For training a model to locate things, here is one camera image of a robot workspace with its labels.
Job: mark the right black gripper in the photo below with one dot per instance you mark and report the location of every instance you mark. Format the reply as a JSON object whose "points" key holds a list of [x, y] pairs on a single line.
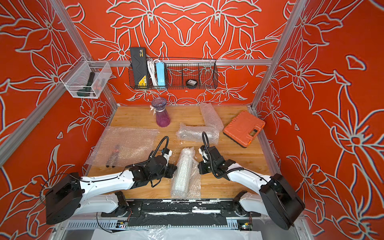
{"points": [[202, 168]]}

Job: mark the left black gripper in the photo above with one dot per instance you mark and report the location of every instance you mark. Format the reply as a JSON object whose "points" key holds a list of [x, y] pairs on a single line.
{"points": [[171, 169]]}

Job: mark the bubble clear vase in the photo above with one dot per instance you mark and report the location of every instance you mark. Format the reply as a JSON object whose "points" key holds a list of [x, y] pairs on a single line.
{"points": [[186, 182]]}

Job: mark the bubble wrap sheet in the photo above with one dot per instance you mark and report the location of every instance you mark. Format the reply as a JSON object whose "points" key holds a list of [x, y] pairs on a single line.
{"points": [[136, 144]]}

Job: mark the purple blue glass vase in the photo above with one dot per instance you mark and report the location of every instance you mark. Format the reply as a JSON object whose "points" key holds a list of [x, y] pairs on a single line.
{"points": [[158, 106]]}

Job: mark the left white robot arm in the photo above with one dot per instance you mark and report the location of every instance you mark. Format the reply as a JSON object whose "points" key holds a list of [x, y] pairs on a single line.
{"points": [[74, 195]]}

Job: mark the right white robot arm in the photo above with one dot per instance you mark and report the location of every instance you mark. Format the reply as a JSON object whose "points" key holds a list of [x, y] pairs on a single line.
{"points": [[273, 195]]}

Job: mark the bubble wrapped bundle middle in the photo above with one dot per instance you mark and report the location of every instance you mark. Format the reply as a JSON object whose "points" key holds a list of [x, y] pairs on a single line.
{"points": [[195, 134]]}

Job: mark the bubble wrapped bundle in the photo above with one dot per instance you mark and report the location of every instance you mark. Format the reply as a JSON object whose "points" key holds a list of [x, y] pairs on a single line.
{"points": [[211, 117], [195, 134]]}

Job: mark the bubble wrapped bundle rear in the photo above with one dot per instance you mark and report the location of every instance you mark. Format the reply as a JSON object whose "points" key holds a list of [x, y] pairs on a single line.
{"points": [[211, 117]]}

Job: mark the orange plastic tool case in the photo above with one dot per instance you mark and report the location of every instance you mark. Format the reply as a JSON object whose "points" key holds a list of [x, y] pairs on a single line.
{"points": [[244, 128]]}

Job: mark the orange black pliers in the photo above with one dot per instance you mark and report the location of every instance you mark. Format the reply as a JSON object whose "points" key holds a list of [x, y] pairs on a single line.
{"points": [[114, 157]]}

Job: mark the small black round device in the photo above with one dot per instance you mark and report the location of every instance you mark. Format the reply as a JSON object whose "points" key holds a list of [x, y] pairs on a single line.
{"points": [[191, 83]]}

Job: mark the light blue box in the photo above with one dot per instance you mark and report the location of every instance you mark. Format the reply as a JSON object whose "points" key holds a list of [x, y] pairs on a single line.
{"points": [[160, 68]]}

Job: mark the black box with yellow label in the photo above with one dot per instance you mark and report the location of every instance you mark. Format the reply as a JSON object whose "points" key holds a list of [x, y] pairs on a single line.
{"points": [[139, 67]]}

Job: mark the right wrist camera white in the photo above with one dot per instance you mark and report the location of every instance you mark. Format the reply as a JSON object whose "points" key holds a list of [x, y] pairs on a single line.
{"points": [[205, 154]]}

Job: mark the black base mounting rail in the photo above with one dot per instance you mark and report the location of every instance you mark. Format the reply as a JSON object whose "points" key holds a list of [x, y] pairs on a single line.
{"points": [[181, 213]]}

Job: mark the black wire wall basket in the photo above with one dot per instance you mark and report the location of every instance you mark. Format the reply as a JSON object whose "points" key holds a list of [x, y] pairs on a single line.
{"points": [[179, 70]]}

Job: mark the dark green handled tool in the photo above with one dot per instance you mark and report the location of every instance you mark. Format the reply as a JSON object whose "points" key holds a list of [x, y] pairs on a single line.
{"points": [[86, 91]]}

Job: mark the clear acrylic wall bin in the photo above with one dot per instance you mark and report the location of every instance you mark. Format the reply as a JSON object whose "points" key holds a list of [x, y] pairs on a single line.
{"points": [[76, 77]]}

